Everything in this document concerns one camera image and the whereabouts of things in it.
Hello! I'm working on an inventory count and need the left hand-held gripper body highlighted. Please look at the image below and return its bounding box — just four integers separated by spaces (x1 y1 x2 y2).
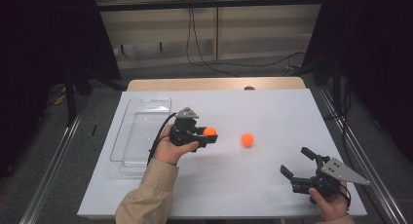
169 106 204 151

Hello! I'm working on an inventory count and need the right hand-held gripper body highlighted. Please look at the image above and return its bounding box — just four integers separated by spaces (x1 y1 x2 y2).
290 154 370 198

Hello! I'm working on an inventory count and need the clear plastic container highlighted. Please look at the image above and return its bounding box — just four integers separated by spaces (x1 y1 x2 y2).
109 96 174 176

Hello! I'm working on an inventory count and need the person's left hand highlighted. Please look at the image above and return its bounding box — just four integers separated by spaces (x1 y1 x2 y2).
154 125 199 167

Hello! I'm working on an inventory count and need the person's right hand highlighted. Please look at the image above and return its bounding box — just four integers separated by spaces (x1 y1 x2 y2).
308 181 351 222

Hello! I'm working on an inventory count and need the white table mat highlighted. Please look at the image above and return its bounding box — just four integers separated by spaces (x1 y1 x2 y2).
77 89 368 218

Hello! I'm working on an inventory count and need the black stand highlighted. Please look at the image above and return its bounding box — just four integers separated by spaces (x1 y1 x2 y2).
62 67 129 127

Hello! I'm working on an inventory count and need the black curtain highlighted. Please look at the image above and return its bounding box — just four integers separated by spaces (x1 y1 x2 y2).
0 0 123 176
301 0 413 162

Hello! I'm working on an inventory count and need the beige desk cabinet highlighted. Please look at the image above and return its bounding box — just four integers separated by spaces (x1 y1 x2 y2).
93 0 326 70

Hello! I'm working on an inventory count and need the left hand-held gripper cable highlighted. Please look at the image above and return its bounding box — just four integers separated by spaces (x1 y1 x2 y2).
146 112 178 166

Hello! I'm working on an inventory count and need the hand-held gripper cable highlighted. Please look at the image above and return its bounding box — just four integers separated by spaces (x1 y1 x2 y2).
146 112 178 166
337 183 353 209

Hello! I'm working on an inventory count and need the right hand-held gripper cable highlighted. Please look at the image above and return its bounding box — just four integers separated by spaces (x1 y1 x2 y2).
337 183 353 209

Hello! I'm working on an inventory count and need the metal floor rail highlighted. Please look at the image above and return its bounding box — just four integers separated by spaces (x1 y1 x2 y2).
316 87 409 224
19 96 90 224

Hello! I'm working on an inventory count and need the black power cable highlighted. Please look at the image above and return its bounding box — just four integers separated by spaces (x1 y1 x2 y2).
189 6 308 68
185 6 242 78

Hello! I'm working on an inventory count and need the yellow cable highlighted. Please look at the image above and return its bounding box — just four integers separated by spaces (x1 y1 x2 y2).
48 84 68 107

